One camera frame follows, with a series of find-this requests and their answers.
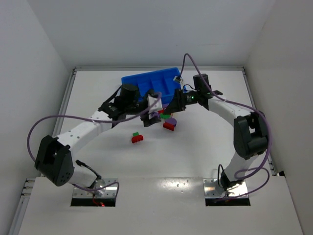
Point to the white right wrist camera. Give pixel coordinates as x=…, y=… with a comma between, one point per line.
x=178, y=79

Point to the green half-round lego block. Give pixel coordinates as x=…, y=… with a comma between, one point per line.
x=165, y=116

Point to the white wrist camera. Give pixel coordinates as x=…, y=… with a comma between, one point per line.
x=154, y=103
x=178, y=79

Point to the purple lego brick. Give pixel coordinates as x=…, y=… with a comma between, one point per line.
x=154, y=115

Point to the metal base plate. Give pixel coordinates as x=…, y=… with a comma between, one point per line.
x=107, y=188
x=213, y=191

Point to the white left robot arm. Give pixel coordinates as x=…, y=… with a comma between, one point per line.
x=56, y=155

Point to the red scalloped lego block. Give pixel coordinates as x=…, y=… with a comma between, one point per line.
x=137, y=138

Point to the purple rounded lego block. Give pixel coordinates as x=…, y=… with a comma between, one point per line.
x=171, y=121

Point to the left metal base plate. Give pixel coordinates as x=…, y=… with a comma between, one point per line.
x=107, y=188

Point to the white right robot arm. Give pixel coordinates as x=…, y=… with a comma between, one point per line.
x=250, y=134

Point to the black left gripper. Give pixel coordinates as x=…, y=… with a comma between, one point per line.
x=145, y=113

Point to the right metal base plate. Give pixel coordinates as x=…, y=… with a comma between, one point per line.
x=213, y=191

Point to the blue divided plastic bin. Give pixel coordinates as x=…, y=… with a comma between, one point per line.
x=160, y=81

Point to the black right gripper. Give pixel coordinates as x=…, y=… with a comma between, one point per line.
x=177, y=101

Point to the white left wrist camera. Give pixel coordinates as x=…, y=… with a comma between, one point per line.
x=154, y=103

